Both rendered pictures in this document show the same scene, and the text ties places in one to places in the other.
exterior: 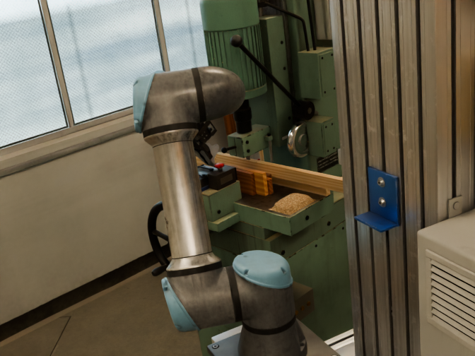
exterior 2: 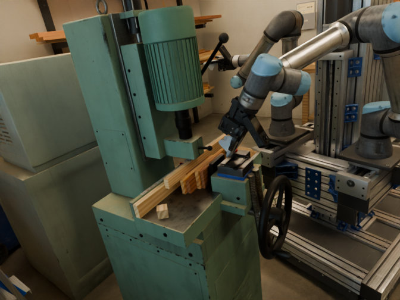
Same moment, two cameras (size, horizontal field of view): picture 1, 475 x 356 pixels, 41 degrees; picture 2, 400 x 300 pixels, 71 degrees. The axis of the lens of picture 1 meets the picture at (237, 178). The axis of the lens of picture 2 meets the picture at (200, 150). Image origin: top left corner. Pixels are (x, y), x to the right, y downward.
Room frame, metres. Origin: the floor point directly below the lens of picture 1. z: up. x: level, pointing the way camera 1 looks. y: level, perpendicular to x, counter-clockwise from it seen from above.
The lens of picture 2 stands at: (2.15, 0.94, 1.43)
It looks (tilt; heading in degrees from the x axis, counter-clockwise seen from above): 23 degrees down; 259
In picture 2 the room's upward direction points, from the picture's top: 8 degrees counter-clockwise
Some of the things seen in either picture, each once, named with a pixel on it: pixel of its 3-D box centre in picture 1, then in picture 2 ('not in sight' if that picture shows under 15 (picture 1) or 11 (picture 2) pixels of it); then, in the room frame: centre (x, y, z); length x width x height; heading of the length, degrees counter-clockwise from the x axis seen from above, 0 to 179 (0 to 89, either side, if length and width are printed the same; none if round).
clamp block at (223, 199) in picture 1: (210, 196); (237, 181); (1.86, 0.09, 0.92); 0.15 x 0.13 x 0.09; 43
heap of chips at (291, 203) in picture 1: (292, 200); (240, 150); (1.75, -0.15, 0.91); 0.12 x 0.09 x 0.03; 133
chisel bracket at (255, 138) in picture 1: (250, 143); (184, 147); (2.01, -0.06, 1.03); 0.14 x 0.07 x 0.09; 133
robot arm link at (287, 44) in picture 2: not in sight; (290, 62); (1.27, -0.56, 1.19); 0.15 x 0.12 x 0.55; 39
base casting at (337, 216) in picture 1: (278, 205); (174, 201); (2.09, -0.13, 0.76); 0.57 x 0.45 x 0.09; 133
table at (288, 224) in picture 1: (232, 200); (218, 187); (1.92, 0.03, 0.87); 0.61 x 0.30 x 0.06; 43
